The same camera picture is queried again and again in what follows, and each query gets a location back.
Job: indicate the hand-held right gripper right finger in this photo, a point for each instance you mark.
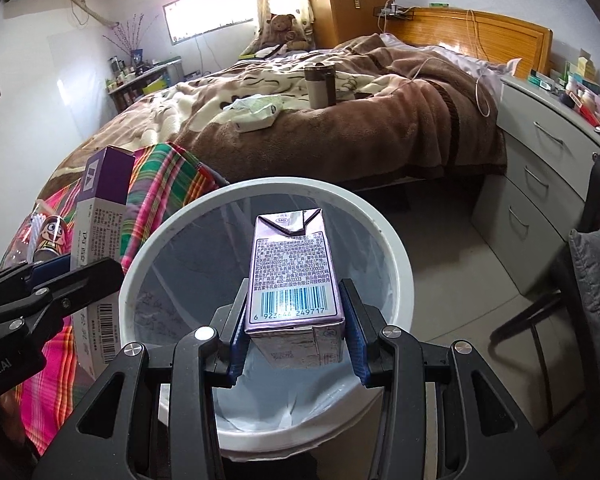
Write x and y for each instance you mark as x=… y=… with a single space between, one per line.
x=354 y=332

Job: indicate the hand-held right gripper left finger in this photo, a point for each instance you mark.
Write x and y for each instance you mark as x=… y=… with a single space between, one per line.
x=237 y=332

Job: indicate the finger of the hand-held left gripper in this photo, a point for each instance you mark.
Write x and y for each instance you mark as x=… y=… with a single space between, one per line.
x=87 y=280
x=50 y=269

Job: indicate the purple and white carton box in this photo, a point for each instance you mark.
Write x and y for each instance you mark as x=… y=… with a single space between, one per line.
x=100 y=220

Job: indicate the purple milk carton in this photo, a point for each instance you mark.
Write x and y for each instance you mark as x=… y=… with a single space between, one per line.
x=290 y=270

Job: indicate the white round trash bin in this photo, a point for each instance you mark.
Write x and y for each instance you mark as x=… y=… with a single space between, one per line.
x=280 y=184

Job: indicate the cartoon print can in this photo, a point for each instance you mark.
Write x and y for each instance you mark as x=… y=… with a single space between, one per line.
x=52 y=237

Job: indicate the clear bin liner bag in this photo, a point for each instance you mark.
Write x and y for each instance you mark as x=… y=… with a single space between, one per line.
x=180 y=280

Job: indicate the pink green plaid cloth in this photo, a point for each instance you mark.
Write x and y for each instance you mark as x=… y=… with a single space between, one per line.
x=165 y=185

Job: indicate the cluttered low shelf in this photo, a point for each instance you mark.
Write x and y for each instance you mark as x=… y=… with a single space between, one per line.
x=150 y=85

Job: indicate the brown patterned blanket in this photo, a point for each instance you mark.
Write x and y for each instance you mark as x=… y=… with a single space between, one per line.
x=380 y=125

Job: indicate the row of bottles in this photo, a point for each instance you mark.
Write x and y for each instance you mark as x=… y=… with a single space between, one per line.
x=122 y=72

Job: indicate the white tissue packet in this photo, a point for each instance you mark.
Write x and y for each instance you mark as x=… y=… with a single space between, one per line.
x=252 y=115

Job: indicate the white drawer cabinet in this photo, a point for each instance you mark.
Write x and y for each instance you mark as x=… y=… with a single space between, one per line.
x=530 y=170

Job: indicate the grey cloth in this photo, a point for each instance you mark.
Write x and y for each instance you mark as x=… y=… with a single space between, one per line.
x=595 y=300

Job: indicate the purple flower branches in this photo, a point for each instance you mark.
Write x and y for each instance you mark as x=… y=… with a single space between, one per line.
x=132 y=40

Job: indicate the steel thermos cup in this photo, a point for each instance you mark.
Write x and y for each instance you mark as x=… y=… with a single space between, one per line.
x=319 y=87

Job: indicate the white air conditioner pipe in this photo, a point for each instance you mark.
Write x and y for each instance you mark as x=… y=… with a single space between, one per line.
x=87 y=10

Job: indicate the black chair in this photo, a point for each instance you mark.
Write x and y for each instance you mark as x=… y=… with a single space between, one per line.
x=597 y=185

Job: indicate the bright window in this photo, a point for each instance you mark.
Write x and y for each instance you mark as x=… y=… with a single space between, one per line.
x=205 y=15

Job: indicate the lavender bed sheet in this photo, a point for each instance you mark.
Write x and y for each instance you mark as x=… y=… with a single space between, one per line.
x=460 y=62

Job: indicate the brown teddy bear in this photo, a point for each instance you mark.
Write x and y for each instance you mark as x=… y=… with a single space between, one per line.
x=282 y=27

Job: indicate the wooden bed headboard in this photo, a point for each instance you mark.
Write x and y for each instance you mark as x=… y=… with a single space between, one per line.
x=480 y=35

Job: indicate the clutter of small boxes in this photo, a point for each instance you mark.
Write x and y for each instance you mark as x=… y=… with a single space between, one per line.
x=585 y=95

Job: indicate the wooden wardrobe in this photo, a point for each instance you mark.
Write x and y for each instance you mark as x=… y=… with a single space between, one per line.
x=350 y=0

